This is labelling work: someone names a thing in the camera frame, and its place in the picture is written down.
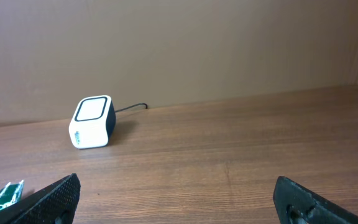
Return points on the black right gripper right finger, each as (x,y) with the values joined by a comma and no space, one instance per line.
(296,204)

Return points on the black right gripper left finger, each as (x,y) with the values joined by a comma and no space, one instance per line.
(56,203)

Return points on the green 3M gloves package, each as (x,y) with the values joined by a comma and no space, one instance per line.
(11,194)

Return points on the white barcode scanner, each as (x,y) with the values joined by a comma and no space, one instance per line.
(93,122)

